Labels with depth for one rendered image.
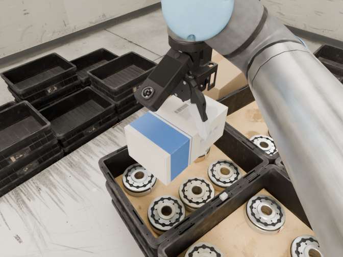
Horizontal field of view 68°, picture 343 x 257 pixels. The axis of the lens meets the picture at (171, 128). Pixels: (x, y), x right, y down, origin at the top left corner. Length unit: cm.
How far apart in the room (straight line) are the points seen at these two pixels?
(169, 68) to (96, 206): 63
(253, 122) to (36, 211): 84
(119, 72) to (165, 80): 151
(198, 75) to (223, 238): 44
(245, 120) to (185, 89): 58
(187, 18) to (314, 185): 19
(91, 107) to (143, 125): 133
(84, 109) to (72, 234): 107
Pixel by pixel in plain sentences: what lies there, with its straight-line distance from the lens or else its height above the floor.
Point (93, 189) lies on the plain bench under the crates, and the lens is 98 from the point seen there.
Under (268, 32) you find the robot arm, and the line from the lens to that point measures 33.
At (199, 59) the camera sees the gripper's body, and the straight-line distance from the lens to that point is 49.
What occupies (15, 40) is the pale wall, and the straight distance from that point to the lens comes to 345.
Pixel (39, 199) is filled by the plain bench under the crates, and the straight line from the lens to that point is 103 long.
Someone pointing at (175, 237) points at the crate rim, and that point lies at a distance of 61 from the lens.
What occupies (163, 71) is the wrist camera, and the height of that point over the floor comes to 127.
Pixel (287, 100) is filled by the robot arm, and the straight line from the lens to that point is 24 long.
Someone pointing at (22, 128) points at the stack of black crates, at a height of 49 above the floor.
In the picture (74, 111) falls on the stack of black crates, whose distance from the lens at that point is 184.
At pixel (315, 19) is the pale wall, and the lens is 388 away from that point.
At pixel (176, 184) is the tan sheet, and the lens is 79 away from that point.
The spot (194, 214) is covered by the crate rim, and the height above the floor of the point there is 93.
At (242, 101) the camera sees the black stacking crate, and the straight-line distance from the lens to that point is 106.
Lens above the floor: 150
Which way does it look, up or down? 45 degrees down
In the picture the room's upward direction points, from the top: straight up
